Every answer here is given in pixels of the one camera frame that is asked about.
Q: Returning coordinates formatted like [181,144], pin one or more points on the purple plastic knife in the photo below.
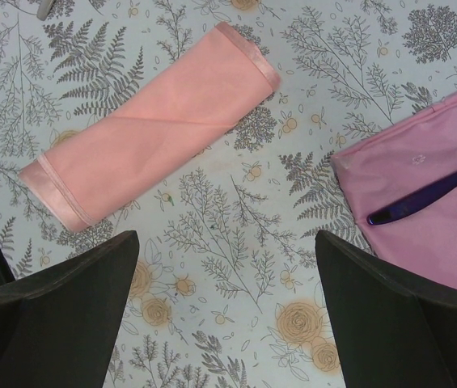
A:
[414,202]

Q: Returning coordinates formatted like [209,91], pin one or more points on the pink rose placemat cloth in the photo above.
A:
[394,163]

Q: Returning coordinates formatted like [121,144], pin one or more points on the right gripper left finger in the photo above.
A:
[58,326]

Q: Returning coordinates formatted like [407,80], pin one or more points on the salmon pink cloth napkin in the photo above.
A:
[187,107]

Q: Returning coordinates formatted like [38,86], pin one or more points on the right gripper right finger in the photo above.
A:
[392,327]

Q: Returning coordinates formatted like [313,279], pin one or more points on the floral tablecloth mat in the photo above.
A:
[226,292]

